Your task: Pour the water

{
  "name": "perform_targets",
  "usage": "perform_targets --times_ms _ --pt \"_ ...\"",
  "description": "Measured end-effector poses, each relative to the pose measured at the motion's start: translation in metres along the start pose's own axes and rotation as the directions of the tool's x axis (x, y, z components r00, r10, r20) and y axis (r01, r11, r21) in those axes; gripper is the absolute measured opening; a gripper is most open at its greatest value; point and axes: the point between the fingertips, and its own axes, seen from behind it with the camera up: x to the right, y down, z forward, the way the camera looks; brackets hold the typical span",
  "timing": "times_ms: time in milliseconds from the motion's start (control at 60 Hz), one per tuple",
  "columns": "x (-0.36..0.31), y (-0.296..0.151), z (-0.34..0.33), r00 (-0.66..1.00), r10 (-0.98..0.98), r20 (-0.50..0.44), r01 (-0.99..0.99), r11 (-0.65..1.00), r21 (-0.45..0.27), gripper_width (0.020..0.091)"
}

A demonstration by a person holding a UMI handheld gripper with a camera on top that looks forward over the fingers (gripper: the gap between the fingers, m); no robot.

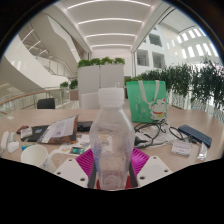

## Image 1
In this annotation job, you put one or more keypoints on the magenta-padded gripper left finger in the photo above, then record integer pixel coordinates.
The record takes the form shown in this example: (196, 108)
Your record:
(71, 171)

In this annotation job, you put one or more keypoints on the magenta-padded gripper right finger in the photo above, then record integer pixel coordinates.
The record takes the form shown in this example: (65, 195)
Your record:
(151, 170)

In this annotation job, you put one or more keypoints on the clear plastic water bottle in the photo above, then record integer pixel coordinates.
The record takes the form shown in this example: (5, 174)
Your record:
(111, 143)

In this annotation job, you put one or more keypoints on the colourful sticker sheet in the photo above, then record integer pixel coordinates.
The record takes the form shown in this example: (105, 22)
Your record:
(77, 150)

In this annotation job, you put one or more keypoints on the white labelled box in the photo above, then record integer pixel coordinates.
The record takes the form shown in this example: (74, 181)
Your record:
(181, 148)

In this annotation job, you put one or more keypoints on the white paper cup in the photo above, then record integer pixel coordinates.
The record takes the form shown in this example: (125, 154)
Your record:
(35, 156)

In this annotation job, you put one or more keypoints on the black power adapter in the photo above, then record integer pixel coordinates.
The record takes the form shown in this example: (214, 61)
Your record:
(84, 126)

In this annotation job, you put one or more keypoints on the green-blue tube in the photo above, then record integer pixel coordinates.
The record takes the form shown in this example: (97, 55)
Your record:
(28, 146)

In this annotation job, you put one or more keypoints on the black notebook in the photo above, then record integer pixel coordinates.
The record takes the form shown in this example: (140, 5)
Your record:
(35, 133)

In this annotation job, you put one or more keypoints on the clear wrapped packet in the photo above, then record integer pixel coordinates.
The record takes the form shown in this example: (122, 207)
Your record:
(202, 151)

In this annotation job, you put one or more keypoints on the white tissue packet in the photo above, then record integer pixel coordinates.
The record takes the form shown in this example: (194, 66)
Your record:
(26, 132)

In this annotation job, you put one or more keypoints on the white computer mouse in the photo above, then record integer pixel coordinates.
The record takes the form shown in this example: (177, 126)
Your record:
(13, 147)

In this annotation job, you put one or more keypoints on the small red-black box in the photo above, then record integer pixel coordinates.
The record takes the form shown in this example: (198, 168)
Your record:
(22, 129)

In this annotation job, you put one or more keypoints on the small grey-white charger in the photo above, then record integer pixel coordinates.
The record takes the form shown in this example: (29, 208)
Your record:
(12, 137)

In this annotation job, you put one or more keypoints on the green tote bag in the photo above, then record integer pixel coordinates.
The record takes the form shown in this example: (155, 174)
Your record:
(146, 100)

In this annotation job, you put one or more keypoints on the white chair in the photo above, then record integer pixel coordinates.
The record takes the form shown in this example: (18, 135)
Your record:
(89, 101)

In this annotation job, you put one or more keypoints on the black office chair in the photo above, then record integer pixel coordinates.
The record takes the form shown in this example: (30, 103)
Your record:
(46, 103)

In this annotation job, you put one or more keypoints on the white paper slip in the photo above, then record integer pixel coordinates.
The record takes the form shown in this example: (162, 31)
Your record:
(10, 117)

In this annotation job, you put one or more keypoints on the small planter with shrubs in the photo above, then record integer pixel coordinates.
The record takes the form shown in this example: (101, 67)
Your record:
(73, 85)

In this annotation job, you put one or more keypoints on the white cabinet with plants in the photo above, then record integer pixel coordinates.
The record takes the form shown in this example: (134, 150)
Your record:
(100, 76)

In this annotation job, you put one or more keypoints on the green hedge row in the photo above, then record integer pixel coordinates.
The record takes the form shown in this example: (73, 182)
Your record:
(196, 80)

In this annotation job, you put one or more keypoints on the ceiling light strips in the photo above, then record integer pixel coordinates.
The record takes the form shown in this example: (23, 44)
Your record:
(110, 20)

